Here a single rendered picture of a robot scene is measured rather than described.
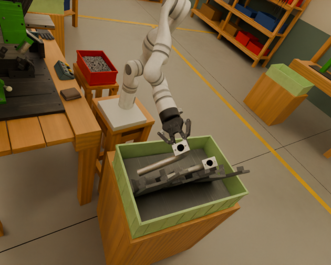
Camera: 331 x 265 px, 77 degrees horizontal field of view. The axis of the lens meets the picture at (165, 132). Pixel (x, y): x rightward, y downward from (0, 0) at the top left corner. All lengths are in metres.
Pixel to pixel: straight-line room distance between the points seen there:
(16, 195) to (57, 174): 0.32
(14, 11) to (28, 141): 0.72
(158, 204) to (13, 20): 1.25
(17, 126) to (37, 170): 0.94
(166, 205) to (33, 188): 1.29
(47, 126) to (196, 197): 0.87
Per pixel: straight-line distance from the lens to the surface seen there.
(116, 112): 1.37
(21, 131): 1.26
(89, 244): 1.86
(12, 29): 1.54
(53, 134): 1.23
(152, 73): 0.83
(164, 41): 0.90
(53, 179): 2.10
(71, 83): 1.54
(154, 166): 0.88
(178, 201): 1.13
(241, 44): 6.27
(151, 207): 1.07
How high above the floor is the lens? 1.79
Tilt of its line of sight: 42 degrees down
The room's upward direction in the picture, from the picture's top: 24 degrees clockwise
